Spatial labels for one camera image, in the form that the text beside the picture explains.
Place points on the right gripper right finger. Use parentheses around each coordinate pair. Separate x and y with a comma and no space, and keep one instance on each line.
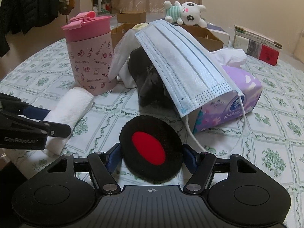
(200,166)

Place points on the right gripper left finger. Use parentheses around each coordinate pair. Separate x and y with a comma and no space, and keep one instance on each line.
(102,166)

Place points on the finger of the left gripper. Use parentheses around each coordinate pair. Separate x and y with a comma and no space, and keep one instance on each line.
(16,106)
(16,125)

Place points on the white towel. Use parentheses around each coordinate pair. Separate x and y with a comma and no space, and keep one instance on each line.
(69,110)

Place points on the black red round earmuff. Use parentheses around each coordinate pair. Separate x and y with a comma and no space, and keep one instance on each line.
(151,148)

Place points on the blue surgical face mask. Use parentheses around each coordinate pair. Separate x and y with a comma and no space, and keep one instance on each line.
(190,74)

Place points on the dark grey knit hat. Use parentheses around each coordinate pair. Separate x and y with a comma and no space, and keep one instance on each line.
(151,89)

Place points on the white cloth glove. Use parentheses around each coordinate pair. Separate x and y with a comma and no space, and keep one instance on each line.
(119,65)

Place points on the cream yellow fluffy towel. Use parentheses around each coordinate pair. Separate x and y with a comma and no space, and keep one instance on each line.
(140,26)

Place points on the purple tissue pack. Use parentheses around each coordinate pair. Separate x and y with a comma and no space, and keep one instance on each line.
(227,107)

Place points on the floral tablecloth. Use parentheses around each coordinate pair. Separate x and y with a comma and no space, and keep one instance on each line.
(271,136)

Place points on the pink lidded cup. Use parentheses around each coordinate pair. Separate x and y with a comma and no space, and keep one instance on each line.
(89,45)

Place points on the black jacket on rack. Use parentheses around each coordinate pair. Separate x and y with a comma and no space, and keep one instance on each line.
(22,15)

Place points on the long open cardboard box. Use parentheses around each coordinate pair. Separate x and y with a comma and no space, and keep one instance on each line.
(206,38)

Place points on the white blue flat box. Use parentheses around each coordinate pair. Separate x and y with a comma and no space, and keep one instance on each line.
(219,33)

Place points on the stack of books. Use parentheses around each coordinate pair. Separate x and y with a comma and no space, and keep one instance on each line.
(256,45)

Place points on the small closed cardboard box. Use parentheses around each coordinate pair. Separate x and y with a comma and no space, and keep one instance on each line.
(135,17)

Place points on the white bunny plush toy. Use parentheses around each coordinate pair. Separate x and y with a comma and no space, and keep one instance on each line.
(188,13)

